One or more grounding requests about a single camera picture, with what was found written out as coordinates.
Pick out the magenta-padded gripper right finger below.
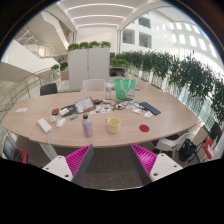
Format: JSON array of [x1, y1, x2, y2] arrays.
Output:
[[129, 143, 184, 186]]

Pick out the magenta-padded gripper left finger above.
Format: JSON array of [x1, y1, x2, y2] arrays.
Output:
[[42, 143, 95, 187]]

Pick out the purple drink bottle black cap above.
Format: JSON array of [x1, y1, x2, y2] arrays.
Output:
[[81, 113, 94, 138]]

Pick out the flat round red coaster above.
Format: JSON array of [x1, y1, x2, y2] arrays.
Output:
[[138, 124, 150, 133]]

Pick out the white chair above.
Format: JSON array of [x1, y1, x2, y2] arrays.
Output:
[[81, 78, 106, 93], [154, 131, 196, 158]]

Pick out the black backpack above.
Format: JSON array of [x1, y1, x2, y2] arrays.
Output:
[[178, 138, 198, 163]]

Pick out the pale yellow mug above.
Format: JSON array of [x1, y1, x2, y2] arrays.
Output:
[[105, 116, 122, 135]]

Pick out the black folder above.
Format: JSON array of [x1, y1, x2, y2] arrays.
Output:
[[59, 103, 78, 118]]

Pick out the dark blue keyboard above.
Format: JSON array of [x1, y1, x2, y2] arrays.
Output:
[[138, 101, 162, 116]]

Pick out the colourful sticker sheet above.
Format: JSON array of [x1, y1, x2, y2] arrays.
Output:
[[89, 104, 112, 115]]

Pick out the notebook with white paper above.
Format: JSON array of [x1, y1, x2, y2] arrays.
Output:
[[74, 96, 97, 114]]

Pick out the black and red chair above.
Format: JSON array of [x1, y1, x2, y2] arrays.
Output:
[[2, 136, 29, 164]]

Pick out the red bag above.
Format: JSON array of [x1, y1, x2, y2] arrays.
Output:
[[203, 137, 216, 160]]

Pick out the green tote bag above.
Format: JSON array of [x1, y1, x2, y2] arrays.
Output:
[[113, 78, 137, 101]]

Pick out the clear plastic bottle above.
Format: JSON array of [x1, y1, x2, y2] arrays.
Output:
[[104, 80, 113, 101]]

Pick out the white paper sheet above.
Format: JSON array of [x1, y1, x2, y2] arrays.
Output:
[[14, 106, 30, 114]]

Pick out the white cabinet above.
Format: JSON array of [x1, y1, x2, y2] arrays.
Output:
[[67, 46, 111, 90]]

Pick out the planter box with plants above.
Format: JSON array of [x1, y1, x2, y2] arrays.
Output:
[[49, 61, 70, 82], [109, 58, 130, 78]]

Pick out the glass railing wooden handrail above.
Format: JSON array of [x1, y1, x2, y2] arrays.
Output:
[[0, 68, 53, 114]]

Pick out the row of green trees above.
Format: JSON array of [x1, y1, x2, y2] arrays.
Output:
[[114, 49, 224, 124]]

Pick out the green plants atop cabinet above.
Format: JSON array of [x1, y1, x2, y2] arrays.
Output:
[[66, 40, 112, 53]]

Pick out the ceiling light strips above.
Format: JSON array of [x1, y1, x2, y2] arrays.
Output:
[[66, 2, 135, 28]]

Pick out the black tangled cable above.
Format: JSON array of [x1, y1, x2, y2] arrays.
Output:
[[103, 98, 144, 112]]

